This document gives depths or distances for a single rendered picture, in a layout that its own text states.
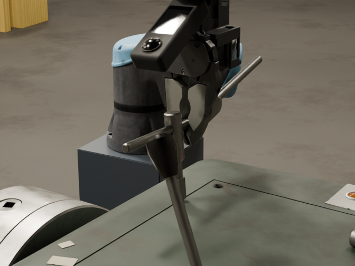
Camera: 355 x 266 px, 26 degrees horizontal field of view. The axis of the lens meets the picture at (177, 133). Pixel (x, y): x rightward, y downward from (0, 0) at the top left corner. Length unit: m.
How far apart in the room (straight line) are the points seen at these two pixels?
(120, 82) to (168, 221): 0.67
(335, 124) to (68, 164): 1.85
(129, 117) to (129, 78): 0.08
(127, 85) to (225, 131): 3.54
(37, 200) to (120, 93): 0.57
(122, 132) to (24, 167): 2.99
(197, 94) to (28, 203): 0.27
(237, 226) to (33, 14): 7.77
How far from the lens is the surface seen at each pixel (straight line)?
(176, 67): 0.97
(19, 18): 8.48
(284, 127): 5.20
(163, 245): 0.89
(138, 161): 1.55
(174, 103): 0.99
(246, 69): 1.12
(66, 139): 4.97
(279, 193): 1.03
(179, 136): 0.97
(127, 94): 1.57
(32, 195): 1.08
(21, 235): 0.99
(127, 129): 1.59
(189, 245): 0.79
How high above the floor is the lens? 1.67
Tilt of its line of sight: 19 degrees down
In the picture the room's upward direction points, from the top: straight up
